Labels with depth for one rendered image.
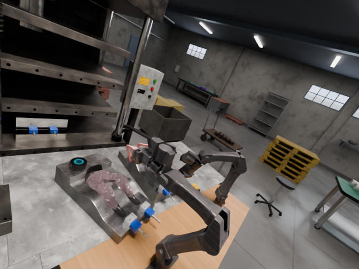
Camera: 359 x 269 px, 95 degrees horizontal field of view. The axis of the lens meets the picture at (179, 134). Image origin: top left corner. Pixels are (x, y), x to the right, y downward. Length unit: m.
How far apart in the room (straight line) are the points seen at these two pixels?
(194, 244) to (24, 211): 0.74
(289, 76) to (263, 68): 1.35
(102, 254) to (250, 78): 10.40
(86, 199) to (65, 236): 0.16
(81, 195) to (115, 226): 0.23
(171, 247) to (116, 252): 0.26
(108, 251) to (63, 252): 0.17
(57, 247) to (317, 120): 10.09
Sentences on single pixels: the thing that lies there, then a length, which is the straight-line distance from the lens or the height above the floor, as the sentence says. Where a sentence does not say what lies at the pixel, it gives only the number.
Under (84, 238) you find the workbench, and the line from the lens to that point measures 0.94.
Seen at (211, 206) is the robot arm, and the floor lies 1.23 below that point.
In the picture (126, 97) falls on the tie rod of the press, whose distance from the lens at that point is 1.46.
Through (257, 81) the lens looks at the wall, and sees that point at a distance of 10.56.
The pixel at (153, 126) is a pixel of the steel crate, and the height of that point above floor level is 0.34.
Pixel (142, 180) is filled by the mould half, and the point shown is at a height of 0.86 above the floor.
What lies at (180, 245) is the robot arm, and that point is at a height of 1.02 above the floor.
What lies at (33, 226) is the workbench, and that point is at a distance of 0.99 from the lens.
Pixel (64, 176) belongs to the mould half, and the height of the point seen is 0.89.
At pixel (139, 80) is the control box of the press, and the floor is 1.34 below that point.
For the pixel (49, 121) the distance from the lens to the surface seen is 1.44.
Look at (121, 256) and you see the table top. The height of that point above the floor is 0.80.
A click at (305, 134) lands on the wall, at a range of 10.23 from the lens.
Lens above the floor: 1.60
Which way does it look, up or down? 21 degrees down
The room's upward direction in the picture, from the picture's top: 23 degrees clockwise
